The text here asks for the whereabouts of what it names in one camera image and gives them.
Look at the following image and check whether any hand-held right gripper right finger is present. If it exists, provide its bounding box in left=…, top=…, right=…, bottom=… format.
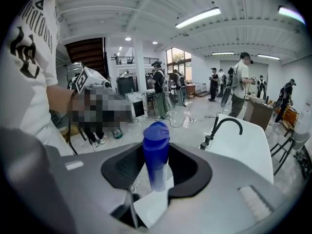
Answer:
left=148, top=142, right=297, bottom=234

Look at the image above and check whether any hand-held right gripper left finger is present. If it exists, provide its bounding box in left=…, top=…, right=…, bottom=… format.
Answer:
left=43, top=142, right=147, bottom=234

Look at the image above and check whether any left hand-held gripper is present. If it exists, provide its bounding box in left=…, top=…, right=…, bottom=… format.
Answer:
left=74, top=66, right=112, bottom=94

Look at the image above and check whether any white bathtub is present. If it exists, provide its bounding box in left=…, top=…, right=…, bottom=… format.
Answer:
left=199, top=113, right=275, bottom=185

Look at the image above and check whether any person's left forearm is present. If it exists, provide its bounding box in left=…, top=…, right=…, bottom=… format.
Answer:
left=45, top=83, right=77, bottom=113

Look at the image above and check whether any black curved faucet spout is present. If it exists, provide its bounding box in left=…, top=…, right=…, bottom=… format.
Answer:
left=211, top=117, right=244, bottom=141

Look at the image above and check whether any dark wooden staircase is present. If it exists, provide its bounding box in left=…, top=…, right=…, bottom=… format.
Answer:
left=64, top=37, right=110, bottom=79

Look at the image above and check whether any large black bin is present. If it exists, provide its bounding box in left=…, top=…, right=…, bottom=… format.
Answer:
left=116, top=75, right=137, bottom=95

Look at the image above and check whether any black balcony railing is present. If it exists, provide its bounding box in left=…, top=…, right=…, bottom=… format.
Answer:
left=114, top=56, right=159, bottom=65

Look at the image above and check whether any marble cabinet with black panel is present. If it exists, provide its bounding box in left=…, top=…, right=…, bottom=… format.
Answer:
left=125, top=92, right=149, bottom=119

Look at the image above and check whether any white printed T-shirt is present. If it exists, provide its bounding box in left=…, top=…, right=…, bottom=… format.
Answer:
left=0, top=0, right=75, bottom=157

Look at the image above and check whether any large cardboard box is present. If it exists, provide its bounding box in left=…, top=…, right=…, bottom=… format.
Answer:
left=243, top=97, right=274, bottom=132

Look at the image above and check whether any large window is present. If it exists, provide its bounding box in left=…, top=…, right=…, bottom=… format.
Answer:
left=165, top=47, right=193, bottom=82

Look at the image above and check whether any grey chair with black legs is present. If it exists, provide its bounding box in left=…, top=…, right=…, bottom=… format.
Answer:
left=270, top=130, right=312, bottom=176

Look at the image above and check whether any orange wooden chair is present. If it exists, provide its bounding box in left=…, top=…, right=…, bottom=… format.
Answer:
left=282, top=105, right=300, bottom=131

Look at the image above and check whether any black power cable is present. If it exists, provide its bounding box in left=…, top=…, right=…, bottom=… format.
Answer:
left=167, top=108, right=194, bottom=129

